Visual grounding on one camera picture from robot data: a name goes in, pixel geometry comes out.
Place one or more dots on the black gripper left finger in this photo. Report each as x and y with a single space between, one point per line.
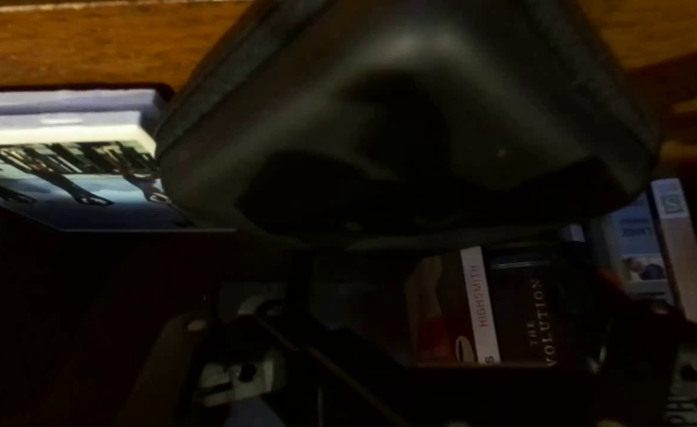
172 372

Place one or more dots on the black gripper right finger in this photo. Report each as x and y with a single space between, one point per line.
641 364

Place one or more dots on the black zip case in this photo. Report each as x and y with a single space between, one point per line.
445 119

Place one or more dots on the pulled-out wooden drawer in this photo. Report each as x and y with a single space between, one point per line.
32 334

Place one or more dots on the dark Evolution book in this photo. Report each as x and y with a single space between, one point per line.
535 311

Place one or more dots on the pale pink spine book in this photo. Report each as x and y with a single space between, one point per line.
684 253

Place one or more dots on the red book white spine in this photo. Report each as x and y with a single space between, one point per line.
452 310

